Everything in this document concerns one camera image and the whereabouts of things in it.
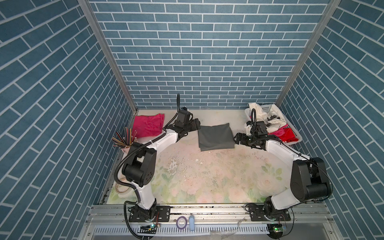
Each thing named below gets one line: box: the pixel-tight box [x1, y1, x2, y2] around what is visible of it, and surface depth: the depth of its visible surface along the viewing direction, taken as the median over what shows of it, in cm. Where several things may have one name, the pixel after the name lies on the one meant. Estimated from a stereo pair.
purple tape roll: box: [176, 216, 188, 230], surface depth 72 cm
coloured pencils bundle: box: [111, 127, 138, 149], surface depth 91 cm
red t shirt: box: [278, 128, 299, 143], surface depth 96 cm
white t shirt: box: [249, 102, 287, 134], surface depth 105 cm
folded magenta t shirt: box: [132, 113, 165, 138], surface depth 111 cm
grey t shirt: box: [198, 123, 235, 152], surface depth 104 cm
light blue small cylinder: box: [189, 215, 195, 232], surface depth 70 cm
